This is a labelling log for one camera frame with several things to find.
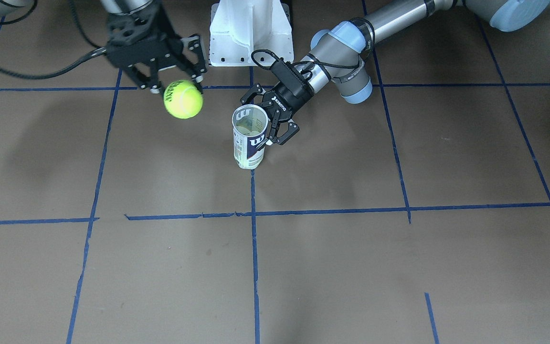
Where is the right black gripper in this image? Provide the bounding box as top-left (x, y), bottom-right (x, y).
top-left (106, 10), bottom-right (208, 94)

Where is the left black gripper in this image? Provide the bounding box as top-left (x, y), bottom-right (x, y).
top-left (240, 76), bottom-right (315, 145)

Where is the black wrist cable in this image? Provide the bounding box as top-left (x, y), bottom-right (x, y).
top-left (251, 19), bottom-right (376, 82)
top-left (0, 0), bottom-right (111, 80)

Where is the yellow tennis ball with logo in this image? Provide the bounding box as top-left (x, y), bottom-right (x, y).
top-left (163, 80), bottom-right (203, 119)

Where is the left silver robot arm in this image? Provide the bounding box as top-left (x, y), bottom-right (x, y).
top-left (241, 0), bottom-right (550, 150)

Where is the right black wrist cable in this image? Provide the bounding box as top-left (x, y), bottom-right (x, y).
top-left (0, 0), bottom-right (111, 80)

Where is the white camera pole with base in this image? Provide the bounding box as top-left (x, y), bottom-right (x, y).
top-left (208, 0), bottom-right (294, 67)

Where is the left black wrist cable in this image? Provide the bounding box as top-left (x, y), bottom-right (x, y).
top-left (251, 19), bottom-right (376, 82)

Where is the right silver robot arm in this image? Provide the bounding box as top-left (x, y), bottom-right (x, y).
top-left (0, 0), bottom-right (208, 94)

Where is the clear tennis ball tube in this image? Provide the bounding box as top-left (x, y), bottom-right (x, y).
top-left (232, 104), bottom-right (269, 170)

